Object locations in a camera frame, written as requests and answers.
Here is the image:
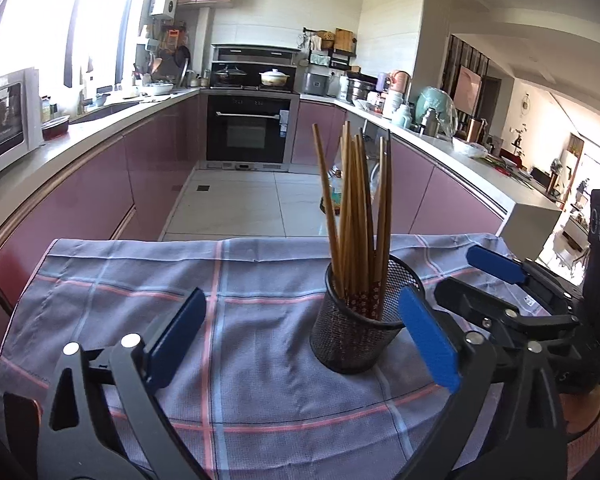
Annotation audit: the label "framed wall picture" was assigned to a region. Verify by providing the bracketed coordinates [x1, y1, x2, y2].
[452, 65, 483, 113]

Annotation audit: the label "white microwave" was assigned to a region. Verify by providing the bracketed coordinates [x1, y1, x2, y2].
[0, 66, 43, 186]

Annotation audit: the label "black wall shelf rack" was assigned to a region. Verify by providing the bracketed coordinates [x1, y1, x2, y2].
[302, 27, 358, 72]

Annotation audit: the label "grey plaid cloth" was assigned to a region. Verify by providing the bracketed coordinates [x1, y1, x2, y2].
[0, 232, 581, 480]

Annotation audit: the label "black mesh holder cup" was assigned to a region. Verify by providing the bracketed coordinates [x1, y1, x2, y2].
[310, 254, 423, 375]

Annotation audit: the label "black cooking pot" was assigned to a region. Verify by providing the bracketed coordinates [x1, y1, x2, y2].
[214, 64, 248, 86]

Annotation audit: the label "dark red container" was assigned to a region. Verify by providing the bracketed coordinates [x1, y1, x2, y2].
[41, 115, 71, 141]

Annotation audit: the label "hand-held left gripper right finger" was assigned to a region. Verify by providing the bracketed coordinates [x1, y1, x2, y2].
[397, 286, 566, 480]

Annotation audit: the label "white casserole pot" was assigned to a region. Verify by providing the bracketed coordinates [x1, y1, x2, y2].
[259, 68, 292, 87]

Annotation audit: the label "steel steamer pot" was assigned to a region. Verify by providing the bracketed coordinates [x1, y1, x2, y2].
[346, 78, 376, 103]

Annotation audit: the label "kitchen sink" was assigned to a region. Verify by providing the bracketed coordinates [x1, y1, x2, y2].
[70, 100, 141, 123]

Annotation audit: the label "kitchen window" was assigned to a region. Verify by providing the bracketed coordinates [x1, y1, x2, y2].
[0, 0, 146, 93]

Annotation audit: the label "steel range hood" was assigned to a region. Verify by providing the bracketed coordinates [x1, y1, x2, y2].
[211, 44, 301, 93]

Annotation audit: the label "built-in black oven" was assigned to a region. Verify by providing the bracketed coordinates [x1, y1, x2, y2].
[206, 94, 293, 166]

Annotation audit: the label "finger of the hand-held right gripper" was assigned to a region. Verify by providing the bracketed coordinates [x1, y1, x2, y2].
[434, 277, 579, 355]
[466, 245, 587, 315]

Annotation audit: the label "green fan in plastic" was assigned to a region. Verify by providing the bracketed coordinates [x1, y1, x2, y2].
[414, 86, 458, 138]

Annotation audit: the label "hanging utensil rack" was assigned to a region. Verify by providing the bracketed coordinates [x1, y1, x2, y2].
[132, 25, 191, 88]

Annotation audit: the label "cooking oil bottle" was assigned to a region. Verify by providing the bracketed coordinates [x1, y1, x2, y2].
[320, 165, 348, 216]

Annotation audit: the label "steel rice cooker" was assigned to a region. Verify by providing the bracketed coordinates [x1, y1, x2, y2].
[301, 72, 329, 97]

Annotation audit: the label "white bowl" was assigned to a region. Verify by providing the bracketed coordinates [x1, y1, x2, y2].
[452, 137, 488, 158]

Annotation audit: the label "person's right hand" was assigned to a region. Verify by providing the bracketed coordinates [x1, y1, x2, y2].
[560, 391, 600, 438]

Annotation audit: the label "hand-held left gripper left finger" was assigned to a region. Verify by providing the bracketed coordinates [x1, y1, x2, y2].
[36, 287, 208, 480]

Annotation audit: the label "pink kitchen base cabinets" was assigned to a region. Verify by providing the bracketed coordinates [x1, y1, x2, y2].
[0, 92, 203, 306]
[292, 97, 511, 236]

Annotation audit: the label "bundle of wooden chopsticks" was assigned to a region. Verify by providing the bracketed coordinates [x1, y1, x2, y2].
[312, 121, 393, 321]

